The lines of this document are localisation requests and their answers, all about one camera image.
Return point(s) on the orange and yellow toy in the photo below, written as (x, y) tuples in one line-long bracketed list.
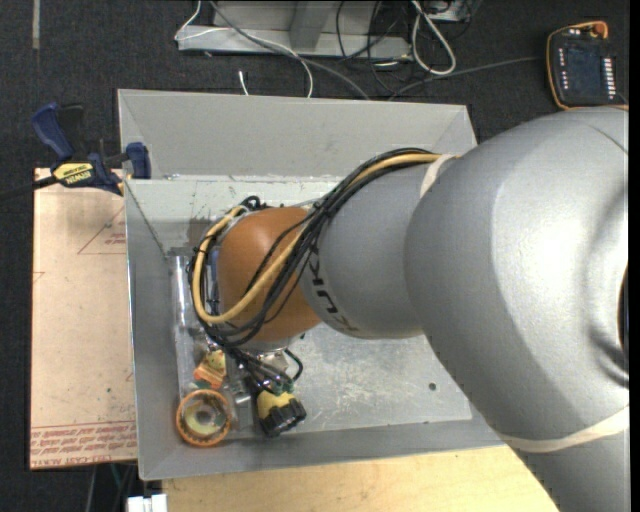
[(210, 371)]

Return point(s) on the clear plastic bottle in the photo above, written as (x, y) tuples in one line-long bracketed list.
[(183, 300)]

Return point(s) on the brown cardboard board red print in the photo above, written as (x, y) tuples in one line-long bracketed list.
[(80, 310)]

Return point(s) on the grey metal bin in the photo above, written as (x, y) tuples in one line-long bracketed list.
[(280, 135)]

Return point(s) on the black cylinder on white bracket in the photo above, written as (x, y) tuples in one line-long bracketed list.
[(281, 416)]

